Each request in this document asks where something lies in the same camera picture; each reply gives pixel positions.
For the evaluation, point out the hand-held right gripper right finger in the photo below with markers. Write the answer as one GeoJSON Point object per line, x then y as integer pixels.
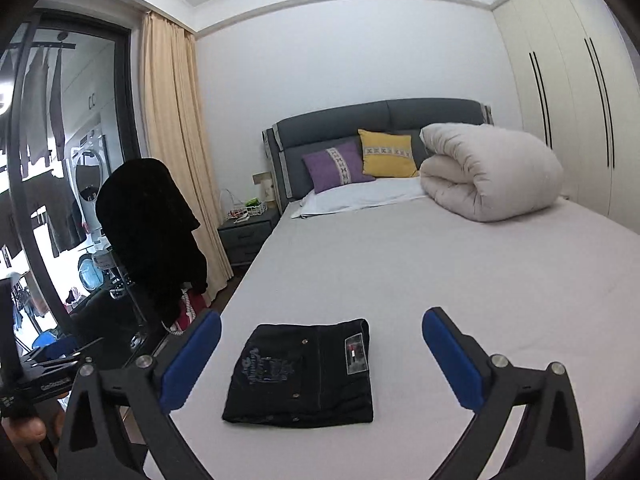
{"type": "Point", "coordinates": [447, 360]}

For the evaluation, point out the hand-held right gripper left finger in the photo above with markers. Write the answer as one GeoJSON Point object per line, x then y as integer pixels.
{"type": "Point", "coordinates": [192, 360]}

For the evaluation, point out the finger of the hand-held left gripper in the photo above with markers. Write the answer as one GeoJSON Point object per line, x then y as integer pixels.
{"type": "Point", "coordinates": [57, 363]}
{"type": "Point", "coordinates": [65, 348]}

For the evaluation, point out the dark denim pants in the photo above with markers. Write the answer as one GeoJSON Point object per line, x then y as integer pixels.
{"type": "Point", "coordinates": [300, 390]}

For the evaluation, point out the person's left hand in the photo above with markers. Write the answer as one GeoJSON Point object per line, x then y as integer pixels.
{"type": "Point", "coordinates": [30, 432]}

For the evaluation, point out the red cloth bag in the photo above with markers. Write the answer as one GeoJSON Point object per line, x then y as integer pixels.
{"type": "Point", "coordinates": [192, 307]}

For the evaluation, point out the blue round basin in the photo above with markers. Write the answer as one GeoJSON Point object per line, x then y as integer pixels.
{"type": "Point", "coordinates": [91, 272]}

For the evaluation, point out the bed with white sheet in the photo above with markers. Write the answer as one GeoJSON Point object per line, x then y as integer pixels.
{"type": "Point", "coordinates": [400, 260]}

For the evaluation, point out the grey nightstand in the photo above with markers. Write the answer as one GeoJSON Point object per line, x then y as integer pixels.
{"type": "Point", "coordinates": [245, 245]}

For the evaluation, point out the black garment on chair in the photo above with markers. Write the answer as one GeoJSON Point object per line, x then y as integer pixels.
{"type": "Point", "coordinates": [145, 230]}

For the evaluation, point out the hanging dark garment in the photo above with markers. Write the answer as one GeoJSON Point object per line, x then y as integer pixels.
{"type": "Point", "coordinates": [57, 210]}

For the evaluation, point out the beige box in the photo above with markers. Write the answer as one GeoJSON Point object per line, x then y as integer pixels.
{"type": "Point", "coordinates": [265, 190]}

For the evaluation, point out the white pillow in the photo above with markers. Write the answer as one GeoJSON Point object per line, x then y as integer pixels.
{"type": "Point", "coordinates": [360, 195]}

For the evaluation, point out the rolled white duvet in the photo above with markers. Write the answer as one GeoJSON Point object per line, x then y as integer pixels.
{"type": "Point", "coordinates": [490, 175]}

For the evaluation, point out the white washing machine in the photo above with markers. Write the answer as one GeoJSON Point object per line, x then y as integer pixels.
{"type": "Point", "coordinates": [90, 160]}

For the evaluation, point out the yellow pillow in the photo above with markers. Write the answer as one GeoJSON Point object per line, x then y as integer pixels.
{"type": "Point", "coordinates": [387, 155]}

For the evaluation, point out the purple pillow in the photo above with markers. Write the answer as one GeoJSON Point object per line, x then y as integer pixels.
{"type": "Point", "coordinates": [335, 165]}

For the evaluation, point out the hanging grey garment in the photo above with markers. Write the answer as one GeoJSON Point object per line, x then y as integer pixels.
{"type": "Point", "coordinates": [37, 110]}

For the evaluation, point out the black sliding glass door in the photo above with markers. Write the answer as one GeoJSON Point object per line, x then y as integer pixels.
{"type": "Point", "coordinates": [125, 110]}

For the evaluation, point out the beige curtain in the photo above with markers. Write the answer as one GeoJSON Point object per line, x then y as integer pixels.
{"type": "Point", "coordinates": [170, 110]}

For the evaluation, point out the grey upholstered headboard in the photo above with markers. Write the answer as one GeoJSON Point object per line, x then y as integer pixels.
{"type": "Point", "coordinates": [340, 120]}

